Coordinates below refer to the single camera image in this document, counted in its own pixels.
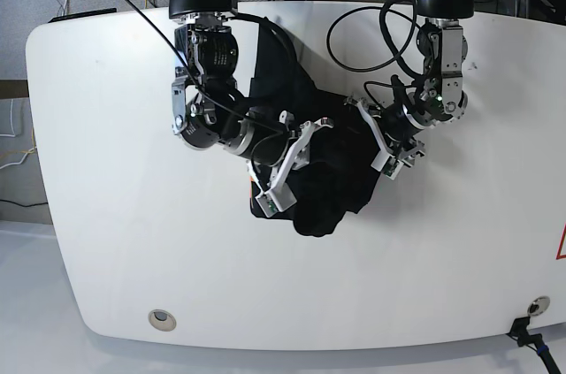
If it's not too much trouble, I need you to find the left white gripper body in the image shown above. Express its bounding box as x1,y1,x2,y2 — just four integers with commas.
343,97,428,171

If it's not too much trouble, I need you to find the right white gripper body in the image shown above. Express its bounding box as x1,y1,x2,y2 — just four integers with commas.
245,111,333,197

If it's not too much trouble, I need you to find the black T-shirt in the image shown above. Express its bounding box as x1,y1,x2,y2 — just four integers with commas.
249,24,380,237

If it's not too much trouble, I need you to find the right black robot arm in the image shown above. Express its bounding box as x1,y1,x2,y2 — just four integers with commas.
169,0,333,199

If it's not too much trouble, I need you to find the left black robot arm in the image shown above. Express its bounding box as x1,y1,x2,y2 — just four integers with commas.
346,0,474,179

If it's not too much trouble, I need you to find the red warning triangle sticker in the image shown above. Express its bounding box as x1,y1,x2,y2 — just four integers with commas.
556,226,566,260

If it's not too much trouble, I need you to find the right table grommet hole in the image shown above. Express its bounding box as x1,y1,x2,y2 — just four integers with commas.
527,296,550,317

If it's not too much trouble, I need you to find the table grommet hole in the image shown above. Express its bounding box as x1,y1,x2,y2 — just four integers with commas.
148,309,177,332
527,296,550,317

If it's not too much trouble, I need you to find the left table grommet hole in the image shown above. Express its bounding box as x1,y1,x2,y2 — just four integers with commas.
148,309,177,332

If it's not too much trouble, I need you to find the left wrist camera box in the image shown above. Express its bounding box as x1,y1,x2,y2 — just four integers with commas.
371,152,403,180

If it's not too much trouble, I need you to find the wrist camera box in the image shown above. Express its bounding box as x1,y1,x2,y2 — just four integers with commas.
255,183,297,218
371,152,403,180

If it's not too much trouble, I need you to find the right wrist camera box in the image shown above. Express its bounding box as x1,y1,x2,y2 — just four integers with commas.
255,183,297,218

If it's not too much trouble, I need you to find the black clamp with cable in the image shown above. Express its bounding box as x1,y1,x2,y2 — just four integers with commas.
507,317,562,374

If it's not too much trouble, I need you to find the white cable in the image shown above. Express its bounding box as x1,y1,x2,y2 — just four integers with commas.
0,97,34,170

